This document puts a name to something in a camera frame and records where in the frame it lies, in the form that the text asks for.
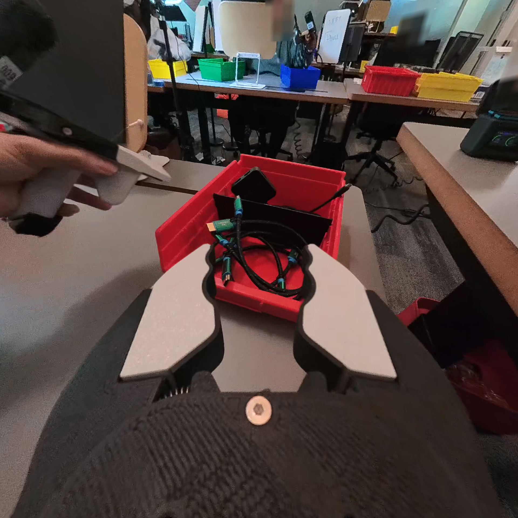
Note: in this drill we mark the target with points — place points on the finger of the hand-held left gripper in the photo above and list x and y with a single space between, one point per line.
141 164

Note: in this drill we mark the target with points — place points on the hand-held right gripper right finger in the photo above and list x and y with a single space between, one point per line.
344 323

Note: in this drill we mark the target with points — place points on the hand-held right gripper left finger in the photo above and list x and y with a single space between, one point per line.
174 323

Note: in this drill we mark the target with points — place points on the red bin with black divider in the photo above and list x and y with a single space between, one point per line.
182 243

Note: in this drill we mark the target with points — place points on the black square hub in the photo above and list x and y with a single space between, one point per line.
255 186

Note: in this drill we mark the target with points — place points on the grey desk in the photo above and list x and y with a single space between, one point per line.
81 263
182 174

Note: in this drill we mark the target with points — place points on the person's left hand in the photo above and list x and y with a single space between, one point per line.
24 158

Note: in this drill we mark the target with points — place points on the black tablet on stand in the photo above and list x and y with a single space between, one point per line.
89 60

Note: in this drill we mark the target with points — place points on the yellow plastic bin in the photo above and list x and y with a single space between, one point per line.
162 69
445 87

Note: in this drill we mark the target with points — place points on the green plastic bin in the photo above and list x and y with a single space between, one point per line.
214 69

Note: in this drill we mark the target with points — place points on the grey table with wooden edge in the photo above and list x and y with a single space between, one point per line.
384 99
275 91
453 170

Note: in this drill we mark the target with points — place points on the red plastic bin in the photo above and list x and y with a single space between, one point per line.
485 388
388 81

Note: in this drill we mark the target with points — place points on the beige board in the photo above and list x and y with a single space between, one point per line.
247 28

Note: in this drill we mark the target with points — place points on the blue plastic bin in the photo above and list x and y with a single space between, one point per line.
299 77

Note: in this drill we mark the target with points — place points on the black office chair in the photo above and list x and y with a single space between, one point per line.
376 121

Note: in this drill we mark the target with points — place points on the small whiteboard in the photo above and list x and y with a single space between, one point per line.
334 40

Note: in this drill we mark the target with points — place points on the dark device with display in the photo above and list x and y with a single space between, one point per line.
485 137

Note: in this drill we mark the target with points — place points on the black mesh panel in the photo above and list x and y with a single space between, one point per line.
461 52

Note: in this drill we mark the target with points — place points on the white frame stand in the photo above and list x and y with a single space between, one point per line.
247 85

